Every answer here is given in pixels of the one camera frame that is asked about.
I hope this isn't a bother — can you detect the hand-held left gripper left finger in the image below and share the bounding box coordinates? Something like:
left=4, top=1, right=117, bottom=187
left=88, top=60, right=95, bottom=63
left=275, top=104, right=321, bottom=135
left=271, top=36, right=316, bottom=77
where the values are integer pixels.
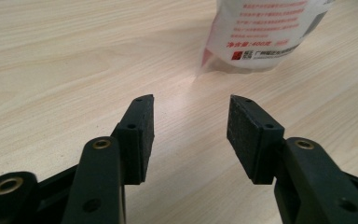
left=61, top=93, right=156, bottom=224

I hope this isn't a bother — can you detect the clear red-print plastic pouch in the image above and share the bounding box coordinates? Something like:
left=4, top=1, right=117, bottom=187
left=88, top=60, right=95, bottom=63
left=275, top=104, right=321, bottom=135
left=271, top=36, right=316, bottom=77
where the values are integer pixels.
left=200, top=0, right=335, bottom=74

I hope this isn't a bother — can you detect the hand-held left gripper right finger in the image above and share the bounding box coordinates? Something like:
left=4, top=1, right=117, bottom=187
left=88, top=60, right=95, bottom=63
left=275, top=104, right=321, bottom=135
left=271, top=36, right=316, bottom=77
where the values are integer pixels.
left=226, top=94, right=358, bottom=224

